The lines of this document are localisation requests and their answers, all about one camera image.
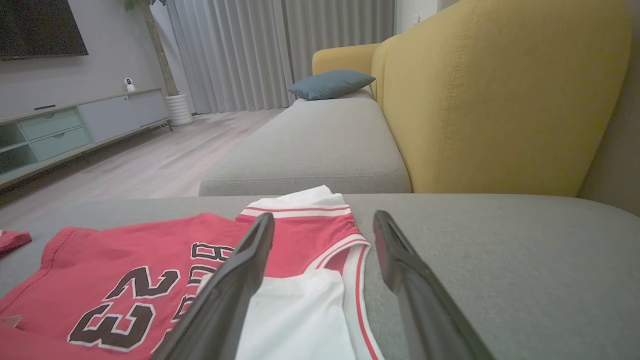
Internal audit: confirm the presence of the yellow sofa backrest cushion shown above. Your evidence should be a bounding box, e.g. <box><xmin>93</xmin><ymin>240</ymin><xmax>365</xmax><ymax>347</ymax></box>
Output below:
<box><xmin>371</xmin><ymin>0</ymin><xmax>633</xmax><ymax>197</ymax></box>

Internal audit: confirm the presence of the yellow sofa armrest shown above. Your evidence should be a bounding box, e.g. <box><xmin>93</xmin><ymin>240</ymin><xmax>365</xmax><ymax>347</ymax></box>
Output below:
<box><xmin>312</xmin><ymin>43</ymin><xmax>381</xmax><ymax>76</ymax></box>

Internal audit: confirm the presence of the black wall television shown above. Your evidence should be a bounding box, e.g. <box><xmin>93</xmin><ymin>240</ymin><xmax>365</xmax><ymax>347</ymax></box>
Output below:
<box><xmin>0</xmin><ymin>0</ymin><xmax>89</xmax><ymax>62</ymax></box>

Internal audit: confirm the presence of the sheer white curtain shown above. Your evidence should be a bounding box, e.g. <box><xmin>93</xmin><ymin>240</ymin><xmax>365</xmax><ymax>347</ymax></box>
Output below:
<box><xmin>150</xmin><ymin>0</ymin><xmax>293</xmax><ymax>115</ymax></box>

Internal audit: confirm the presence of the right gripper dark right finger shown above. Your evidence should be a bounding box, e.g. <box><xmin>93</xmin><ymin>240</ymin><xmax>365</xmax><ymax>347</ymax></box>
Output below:
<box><xmin>372</xmin><ymin>210</ymin><xmax>496</xmax><ymax>360</ymax></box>

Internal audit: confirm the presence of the pale green television cabinet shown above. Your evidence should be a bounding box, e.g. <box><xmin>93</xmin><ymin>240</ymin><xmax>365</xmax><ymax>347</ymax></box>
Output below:
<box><xmin>0</xmin><ymin>88</ymin><xmax>173</xmax><ymax>188</ymax></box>

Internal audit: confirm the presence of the large grey sofa seat cushion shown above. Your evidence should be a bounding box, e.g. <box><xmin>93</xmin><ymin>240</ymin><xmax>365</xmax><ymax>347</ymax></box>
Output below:
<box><xmin>0</xmin><ymin>194</ymin><xmax>640</xmax><ymax>360</ymax></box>

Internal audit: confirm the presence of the small grey sofa seat cushion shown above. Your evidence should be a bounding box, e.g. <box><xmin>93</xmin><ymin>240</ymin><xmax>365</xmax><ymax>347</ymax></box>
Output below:
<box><xmin>199</xmin><ymin>89</ymin><xmax>412</xmax><ymax>197</ymax></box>

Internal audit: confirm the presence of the white ribbed plant pot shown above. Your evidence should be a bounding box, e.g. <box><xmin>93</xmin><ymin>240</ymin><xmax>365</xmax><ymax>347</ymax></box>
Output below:
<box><xmin>165</xmin><ymin>93</ymin><xmax>194</xmax><ymax>126</ymax></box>

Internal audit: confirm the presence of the grey curtain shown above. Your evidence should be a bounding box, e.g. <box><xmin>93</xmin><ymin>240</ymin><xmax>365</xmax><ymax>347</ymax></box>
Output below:
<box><xmin>282</xmin><ymin>0</ymin><xmax>396</xmax><ymax>83</ymax></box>

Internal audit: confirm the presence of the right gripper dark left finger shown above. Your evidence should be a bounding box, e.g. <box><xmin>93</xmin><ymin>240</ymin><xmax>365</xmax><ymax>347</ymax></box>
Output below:
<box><xmin>150</xmin><ymin>212</ymin><xmax>276</xmax><ymax>360</ymax></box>

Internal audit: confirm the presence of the blue throw pillow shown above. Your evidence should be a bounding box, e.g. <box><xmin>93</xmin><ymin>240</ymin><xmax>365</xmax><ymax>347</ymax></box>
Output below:
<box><xmin>288</xmin><ymin>69</ymin><xmax>376</xmax><ymax>101</ymax></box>

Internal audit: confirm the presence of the brown plant trunk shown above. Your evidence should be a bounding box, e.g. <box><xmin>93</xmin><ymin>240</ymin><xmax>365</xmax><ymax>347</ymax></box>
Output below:
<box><xmin>125</xmin><ymin>0</ymin><xmax>179</xmax><ymax>97</ymax></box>

